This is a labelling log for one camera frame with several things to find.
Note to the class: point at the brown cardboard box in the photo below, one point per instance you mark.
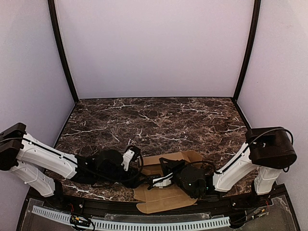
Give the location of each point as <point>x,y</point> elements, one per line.
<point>167,198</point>

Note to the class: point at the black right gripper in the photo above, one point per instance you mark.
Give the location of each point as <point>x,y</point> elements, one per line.
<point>167,170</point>

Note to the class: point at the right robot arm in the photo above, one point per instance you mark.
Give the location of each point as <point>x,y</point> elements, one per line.
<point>270,149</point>

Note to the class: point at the black front rail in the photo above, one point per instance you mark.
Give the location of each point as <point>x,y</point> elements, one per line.
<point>91,207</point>

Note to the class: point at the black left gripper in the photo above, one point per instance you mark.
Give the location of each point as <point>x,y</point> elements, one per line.
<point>134,176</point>

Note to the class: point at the left black frame post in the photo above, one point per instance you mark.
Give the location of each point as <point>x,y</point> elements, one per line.
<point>61,51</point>

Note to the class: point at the right black frame post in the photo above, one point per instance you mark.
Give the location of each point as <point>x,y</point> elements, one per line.
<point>248,50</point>

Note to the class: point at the small circuit board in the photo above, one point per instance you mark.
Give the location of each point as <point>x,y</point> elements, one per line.
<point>79,221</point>

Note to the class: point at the black frame post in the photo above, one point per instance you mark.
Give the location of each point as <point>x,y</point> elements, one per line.
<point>248,50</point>
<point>61,51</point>

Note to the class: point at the white slotted cable duct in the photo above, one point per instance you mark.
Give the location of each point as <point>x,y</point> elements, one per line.
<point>136,223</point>

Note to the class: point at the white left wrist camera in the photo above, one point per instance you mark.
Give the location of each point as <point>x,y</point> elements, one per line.
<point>131,154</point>

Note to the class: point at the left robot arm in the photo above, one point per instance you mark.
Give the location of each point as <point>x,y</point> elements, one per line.
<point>23,155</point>

